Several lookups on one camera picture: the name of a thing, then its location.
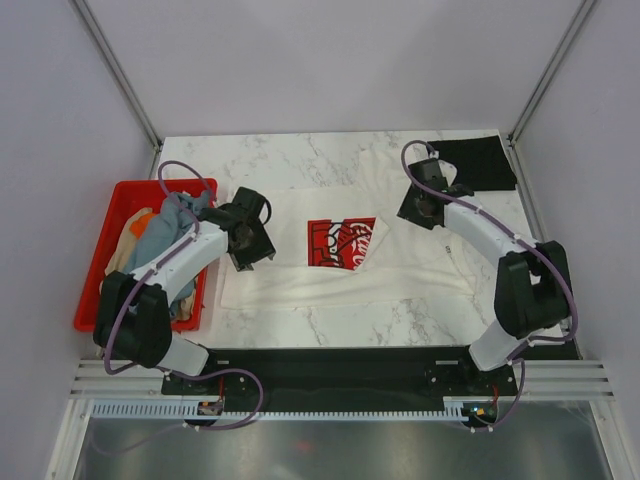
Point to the left aluminium frame post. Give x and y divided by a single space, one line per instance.
118 74

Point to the folded black t-shirt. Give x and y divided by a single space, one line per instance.
481 163

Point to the red plastic bin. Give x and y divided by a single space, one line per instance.
129 197

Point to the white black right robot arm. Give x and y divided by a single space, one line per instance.
533 292

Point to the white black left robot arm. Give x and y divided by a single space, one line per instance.
133 324

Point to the white t-shirt red print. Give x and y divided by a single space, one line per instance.
346 245

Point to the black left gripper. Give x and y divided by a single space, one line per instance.
262 249

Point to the aluminium frame post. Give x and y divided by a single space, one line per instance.
118 74
571 34

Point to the light blue t-shirt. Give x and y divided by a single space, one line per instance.
167 226

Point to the right aluminium frame post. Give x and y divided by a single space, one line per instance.
571 34

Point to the beige t-shirt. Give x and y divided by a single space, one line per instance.
182 309

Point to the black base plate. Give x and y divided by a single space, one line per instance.
351 378

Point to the white slotted cable duct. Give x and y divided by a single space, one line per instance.
192 410

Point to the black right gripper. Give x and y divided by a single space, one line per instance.
408 209

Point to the orange garment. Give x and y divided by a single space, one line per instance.
139 225

